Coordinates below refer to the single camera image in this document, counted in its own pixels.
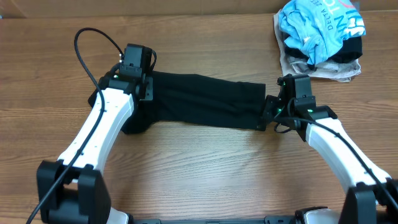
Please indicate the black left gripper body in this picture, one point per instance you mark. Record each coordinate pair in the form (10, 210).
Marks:
(150, 89)

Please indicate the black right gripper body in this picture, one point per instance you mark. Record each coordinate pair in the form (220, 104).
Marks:
(273, 111)

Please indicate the black t-shirt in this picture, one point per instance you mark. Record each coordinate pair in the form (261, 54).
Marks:
(192, 98)

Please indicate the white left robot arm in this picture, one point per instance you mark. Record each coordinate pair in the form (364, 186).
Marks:
(72, 189)

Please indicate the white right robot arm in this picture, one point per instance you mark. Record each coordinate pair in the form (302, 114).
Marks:
(370, 192)

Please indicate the beige folded garment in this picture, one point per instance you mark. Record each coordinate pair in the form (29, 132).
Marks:
(341, 72)

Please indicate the light blue printed t-shirt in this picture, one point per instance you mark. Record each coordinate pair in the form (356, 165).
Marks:
(318, 28)

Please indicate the black folded garment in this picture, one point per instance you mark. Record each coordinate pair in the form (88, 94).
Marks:
(351, 49)

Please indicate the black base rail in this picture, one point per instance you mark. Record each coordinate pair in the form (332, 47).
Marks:
(217, 220)

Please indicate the cardboard back wall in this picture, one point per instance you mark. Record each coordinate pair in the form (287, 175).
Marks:
(94, 8)

